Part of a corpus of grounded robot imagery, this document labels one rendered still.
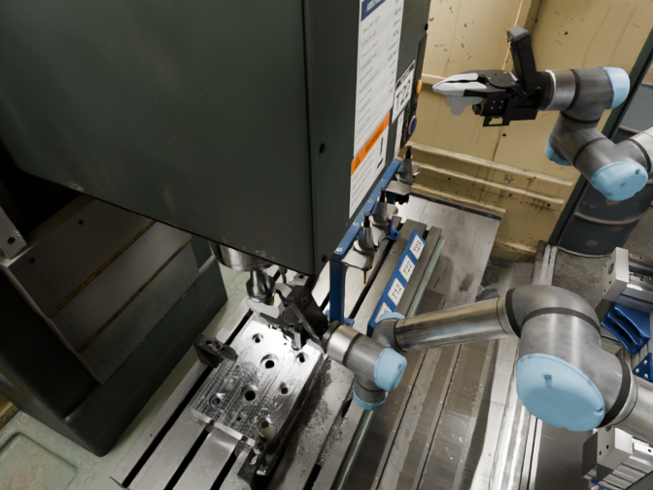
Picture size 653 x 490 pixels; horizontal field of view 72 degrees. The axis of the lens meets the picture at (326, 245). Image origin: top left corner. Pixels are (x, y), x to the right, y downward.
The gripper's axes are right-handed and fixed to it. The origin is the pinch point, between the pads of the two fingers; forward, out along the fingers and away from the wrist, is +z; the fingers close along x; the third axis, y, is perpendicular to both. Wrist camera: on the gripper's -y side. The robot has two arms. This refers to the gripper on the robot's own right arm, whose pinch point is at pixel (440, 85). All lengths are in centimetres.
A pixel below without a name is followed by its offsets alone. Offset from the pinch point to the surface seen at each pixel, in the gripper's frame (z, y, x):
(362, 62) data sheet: 18.5, -15.2, -24.1
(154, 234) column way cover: 69, 48, 16
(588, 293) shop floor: -136, 168, 73
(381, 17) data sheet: 15.7, -18.6, -19.3
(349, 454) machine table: 19, 81, -36
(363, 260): 11.9, 46.4, -0.5
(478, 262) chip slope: -40, 91, 35
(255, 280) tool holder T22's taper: 38, 33, -16
